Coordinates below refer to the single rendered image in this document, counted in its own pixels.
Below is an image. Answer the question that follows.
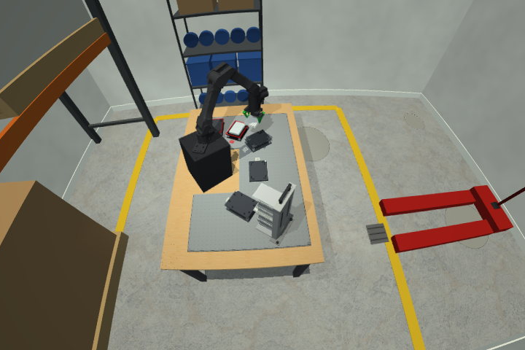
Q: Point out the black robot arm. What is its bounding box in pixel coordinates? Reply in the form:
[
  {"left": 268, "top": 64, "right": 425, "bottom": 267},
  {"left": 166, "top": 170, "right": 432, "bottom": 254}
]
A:
[{"left": 192, "top": 62, "right": 268, "bottom": 154}]

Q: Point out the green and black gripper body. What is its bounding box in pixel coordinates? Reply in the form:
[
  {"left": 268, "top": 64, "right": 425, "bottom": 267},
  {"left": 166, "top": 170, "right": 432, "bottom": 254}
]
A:
[{"left": 244, "top": 102, "right": 263, "bottom": 118}]

